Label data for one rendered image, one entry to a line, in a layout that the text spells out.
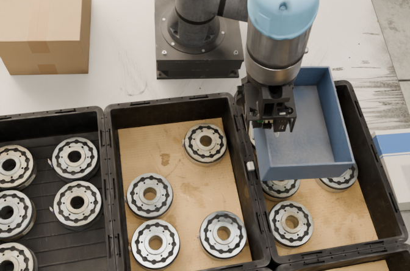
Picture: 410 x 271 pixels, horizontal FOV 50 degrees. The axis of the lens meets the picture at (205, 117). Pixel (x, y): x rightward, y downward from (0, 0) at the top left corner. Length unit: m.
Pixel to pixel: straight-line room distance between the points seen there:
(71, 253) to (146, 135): 0.31
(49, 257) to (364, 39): 1.15
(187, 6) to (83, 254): 0.64
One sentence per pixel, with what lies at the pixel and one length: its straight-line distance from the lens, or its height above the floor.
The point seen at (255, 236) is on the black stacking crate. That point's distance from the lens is 0.95.
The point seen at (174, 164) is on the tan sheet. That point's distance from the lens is 1.05.
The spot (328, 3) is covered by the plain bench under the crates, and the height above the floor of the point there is 0.70.
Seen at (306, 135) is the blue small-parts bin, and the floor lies 1.07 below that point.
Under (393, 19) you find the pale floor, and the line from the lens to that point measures 2.72.
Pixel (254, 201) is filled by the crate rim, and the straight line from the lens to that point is 0.93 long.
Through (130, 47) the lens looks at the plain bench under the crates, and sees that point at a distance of 1.38.
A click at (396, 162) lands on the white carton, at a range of 1.25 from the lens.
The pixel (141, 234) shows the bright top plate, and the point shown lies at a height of 0.86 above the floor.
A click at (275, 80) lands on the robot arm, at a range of 0.57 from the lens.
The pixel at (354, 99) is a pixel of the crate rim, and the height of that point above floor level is 0.93.
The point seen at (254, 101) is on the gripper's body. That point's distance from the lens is 0.64.
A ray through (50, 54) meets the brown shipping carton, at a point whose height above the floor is 0.80.
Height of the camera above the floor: 1.81
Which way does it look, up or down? 62 degrees down
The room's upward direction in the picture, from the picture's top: 11 degrees clockwise
